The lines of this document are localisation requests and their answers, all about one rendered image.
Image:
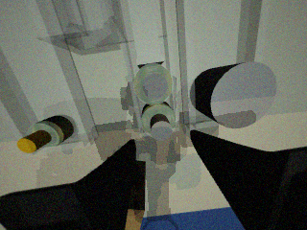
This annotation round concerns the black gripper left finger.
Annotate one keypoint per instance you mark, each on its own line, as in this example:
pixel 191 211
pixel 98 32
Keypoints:
pixel 98 201

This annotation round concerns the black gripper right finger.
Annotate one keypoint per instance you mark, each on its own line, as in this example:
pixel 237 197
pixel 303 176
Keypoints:
pixel 254 182

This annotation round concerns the brown cube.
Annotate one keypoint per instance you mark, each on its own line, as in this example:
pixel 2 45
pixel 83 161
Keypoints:
pixel 137 197

